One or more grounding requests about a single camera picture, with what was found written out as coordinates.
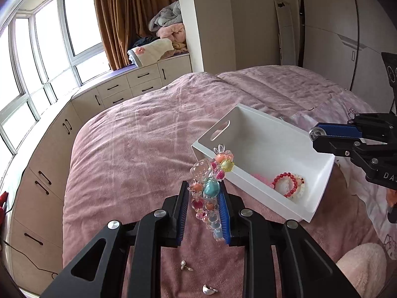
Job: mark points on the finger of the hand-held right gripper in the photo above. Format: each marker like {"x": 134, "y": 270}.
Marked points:
{"x": 335, "y": 147}
{"x": 341, "y": 129}

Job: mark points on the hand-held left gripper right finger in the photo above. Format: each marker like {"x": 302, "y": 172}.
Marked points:
{"x": 225, "y": 217}

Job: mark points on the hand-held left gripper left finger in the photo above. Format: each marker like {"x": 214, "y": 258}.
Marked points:
{"x": 183, "y": 217}

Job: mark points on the white plastic storage box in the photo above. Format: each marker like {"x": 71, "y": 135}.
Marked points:
{"x": 263, "y": 136}

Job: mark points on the printed pink bed sheet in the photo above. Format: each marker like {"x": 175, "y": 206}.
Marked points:
{"x": 341, "y": 105}

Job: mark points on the light pink fluffy blanket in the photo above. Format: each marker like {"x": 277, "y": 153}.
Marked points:
{"x": 363, "y": 270}

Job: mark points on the white wardrobe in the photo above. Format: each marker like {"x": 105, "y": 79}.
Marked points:
{"x": 335, "y": 21}

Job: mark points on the white leaning board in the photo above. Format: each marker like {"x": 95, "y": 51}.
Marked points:
{"x": 287, "y": 34}

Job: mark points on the beige window bench cabinets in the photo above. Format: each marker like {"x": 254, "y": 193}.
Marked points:
{"x": 46, "y": 149}

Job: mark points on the white floral folded blanket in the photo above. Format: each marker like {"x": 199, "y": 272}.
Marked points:
{"x": 152, "y": 51}

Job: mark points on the dark clothes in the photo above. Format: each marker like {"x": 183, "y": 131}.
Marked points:
{"x": 144, "y": 42}

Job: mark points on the pink folded blanket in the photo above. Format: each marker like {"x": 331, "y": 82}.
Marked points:
{"x": 173, "y": 37}

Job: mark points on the red knitted cloth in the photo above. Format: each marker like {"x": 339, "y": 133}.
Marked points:
{"x": 3, "y": 205}

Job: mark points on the grey folded quilt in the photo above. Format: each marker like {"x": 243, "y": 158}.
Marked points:
{"x": 166, "y": 17}

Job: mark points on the brown curtain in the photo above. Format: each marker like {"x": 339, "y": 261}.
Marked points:
{"x": 130, "y": 15}

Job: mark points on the bay window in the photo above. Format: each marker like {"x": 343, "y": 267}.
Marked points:
{"x": 46, "y": 52}

